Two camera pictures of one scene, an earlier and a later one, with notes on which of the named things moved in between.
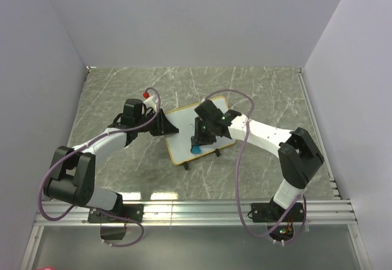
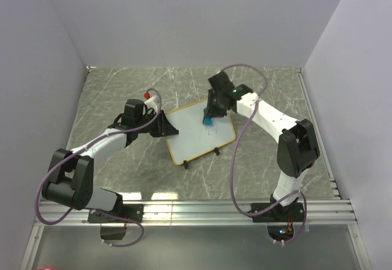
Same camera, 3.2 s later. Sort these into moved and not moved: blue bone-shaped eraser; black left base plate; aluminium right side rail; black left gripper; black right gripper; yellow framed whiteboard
Moved: blue bone-shaped eraser; black right gripper
Not moved: aluminium right side rail; black left gripper; black left base plate; yellow framed whiteboard
